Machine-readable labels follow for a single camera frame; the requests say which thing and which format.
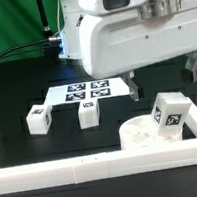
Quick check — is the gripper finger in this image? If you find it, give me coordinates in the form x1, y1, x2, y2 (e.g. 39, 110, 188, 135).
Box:
123, 72, 140, 101
182, 50, 197, 83

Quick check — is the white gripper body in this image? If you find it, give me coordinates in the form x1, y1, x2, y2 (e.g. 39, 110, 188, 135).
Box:
79, 8, 197, 79

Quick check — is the white round stool seat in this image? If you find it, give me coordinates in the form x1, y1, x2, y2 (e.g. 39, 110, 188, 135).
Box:
119, 114, 183, 150

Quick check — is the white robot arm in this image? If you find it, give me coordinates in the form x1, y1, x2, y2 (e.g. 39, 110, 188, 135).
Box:
60, 0, 197, 100

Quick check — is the black vertical pole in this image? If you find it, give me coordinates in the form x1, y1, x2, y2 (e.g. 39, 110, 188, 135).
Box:
35, 0, 52, 39

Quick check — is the white sheet with tags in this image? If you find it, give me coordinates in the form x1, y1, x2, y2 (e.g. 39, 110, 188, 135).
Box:
44, 78, 129, 106

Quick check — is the white front fence bar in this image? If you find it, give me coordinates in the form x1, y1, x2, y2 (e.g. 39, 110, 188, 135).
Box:
0, 139, 197, 195

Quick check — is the black cable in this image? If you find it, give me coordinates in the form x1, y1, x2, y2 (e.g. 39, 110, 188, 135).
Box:
0, 35, 65, 74

